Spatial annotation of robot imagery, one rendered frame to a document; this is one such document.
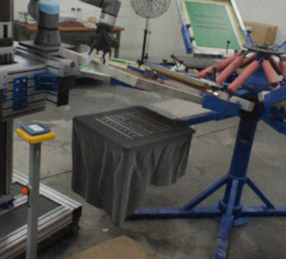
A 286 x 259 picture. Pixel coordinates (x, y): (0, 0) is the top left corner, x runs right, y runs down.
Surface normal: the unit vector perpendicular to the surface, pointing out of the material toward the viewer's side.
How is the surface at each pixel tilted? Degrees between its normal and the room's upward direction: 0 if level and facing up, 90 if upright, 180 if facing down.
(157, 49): 90
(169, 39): 90
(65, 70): 90
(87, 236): 0
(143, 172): 89
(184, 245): 0
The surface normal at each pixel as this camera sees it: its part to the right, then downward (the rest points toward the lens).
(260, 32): -0.63, 0.18
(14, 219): 0.11, -0.94
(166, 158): 0.59, 0.44
